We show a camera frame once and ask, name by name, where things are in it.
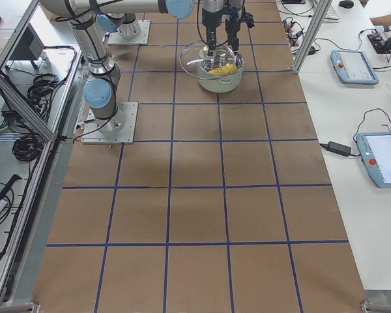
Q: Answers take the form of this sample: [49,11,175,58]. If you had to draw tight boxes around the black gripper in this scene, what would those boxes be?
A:
[224,6,244,52]
[202,8,222,56]

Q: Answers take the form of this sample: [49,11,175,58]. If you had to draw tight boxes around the yellow corn cob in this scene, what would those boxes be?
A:
[209,64,238,76]

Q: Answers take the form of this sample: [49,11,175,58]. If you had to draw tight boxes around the glass pot lid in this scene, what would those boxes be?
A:
[179,41,237,80]

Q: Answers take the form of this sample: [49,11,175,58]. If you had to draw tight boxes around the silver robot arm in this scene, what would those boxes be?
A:
[40,1,194,138]
[89,1,254,56]

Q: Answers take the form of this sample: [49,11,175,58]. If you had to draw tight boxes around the pale green steel pot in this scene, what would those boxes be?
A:
[198,52,245,93]

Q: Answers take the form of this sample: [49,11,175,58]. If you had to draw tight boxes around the far blue teach pendant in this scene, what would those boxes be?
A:
[330,50,379,85]

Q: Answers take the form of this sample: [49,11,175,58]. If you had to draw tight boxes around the blue teach pendant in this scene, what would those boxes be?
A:
[330,50,379,85]
[356,132,391,188]

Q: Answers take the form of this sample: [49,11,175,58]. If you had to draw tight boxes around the black power adapter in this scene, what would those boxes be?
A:
[326,141,351,157]

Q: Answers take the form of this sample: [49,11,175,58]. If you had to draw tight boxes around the brown paper table mat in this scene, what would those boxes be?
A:
[33,1,366,312]

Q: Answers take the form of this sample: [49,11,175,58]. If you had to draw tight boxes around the black box device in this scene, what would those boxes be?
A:
[9,23,44,69]

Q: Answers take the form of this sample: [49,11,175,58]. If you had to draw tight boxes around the near blue teach pendant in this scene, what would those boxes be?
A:
[356,132,391,188]

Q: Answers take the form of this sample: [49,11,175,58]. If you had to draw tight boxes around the aluminium frame post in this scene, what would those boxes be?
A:
[292,0,331,74]

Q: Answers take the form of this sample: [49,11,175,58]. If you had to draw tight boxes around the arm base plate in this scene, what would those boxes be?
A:
[80,102,139,144]
[108,20,151,46]

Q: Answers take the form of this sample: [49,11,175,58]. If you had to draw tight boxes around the coiled black cables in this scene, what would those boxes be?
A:
[12,134,42,163]

